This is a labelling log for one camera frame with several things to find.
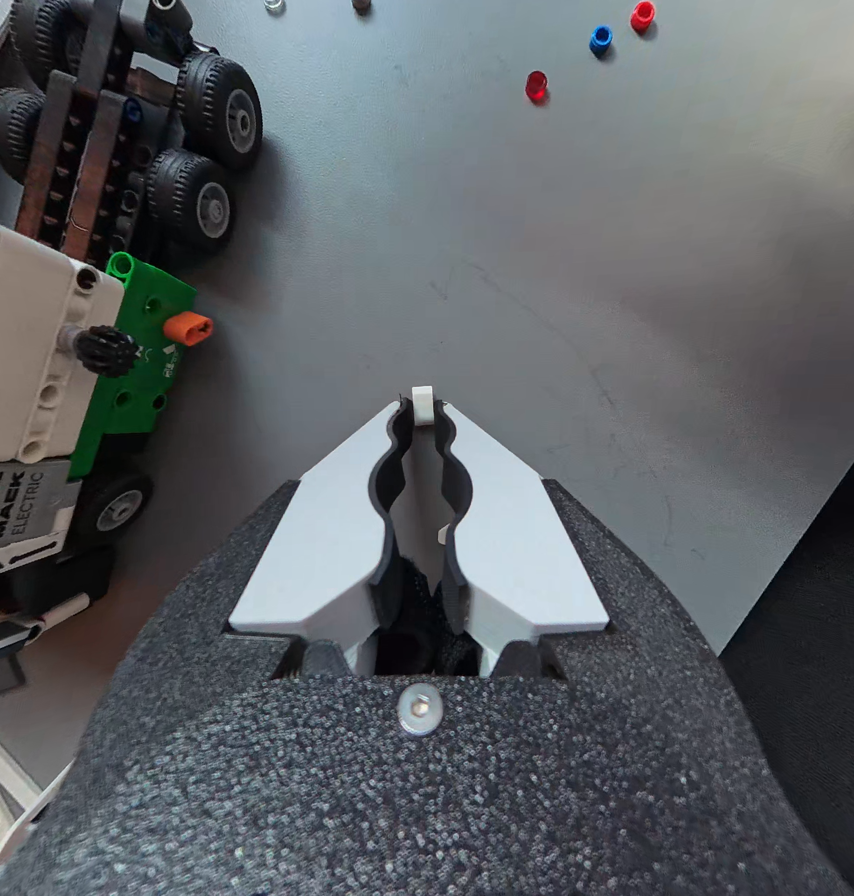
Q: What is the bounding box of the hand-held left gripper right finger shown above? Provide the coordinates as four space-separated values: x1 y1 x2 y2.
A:
435 400 611 679

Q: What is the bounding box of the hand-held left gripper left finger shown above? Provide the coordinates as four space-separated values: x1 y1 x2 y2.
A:
229 399 415 679

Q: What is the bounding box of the white and green lego truck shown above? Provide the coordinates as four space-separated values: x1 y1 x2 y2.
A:
0 0 264 695

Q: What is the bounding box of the white long lego beam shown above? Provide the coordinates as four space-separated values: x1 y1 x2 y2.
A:
0 731 44 813

